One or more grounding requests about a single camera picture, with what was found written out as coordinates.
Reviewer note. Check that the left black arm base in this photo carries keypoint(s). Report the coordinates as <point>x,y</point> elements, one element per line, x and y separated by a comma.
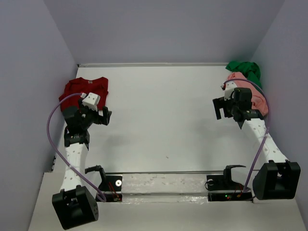
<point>109,184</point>

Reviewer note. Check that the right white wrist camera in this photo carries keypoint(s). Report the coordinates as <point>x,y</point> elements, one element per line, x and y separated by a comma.
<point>228,89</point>

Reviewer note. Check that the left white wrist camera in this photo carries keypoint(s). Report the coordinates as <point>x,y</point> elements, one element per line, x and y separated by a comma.
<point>90,100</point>

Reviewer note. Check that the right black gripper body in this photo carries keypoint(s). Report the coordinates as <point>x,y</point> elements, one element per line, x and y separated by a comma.
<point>220,107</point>

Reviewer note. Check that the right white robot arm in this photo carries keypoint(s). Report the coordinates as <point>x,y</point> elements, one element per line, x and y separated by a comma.
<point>271,175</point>

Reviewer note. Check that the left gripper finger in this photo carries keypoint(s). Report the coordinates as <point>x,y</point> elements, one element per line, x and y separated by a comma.
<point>104,113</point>
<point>106,122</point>

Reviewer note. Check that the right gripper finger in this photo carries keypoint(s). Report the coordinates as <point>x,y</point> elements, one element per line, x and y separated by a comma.
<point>219,102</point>
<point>218,112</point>

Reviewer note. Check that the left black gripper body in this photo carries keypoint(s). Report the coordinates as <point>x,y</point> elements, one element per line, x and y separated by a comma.
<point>106,116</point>

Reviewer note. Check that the pink t-shirt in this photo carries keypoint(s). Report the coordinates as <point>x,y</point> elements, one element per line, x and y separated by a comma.
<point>258,100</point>

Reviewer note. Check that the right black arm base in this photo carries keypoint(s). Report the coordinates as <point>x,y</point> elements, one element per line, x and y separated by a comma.
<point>222,188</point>

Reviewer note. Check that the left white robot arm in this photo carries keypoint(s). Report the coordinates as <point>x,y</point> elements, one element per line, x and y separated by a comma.
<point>76,202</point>

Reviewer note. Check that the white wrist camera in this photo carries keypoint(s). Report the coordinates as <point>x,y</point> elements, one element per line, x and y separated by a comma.
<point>90,100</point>
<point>228,89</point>

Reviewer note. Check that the green crumpled t-shirt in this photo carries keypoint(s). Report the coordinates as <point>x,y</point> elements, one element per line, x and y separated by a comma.
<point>244,70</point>

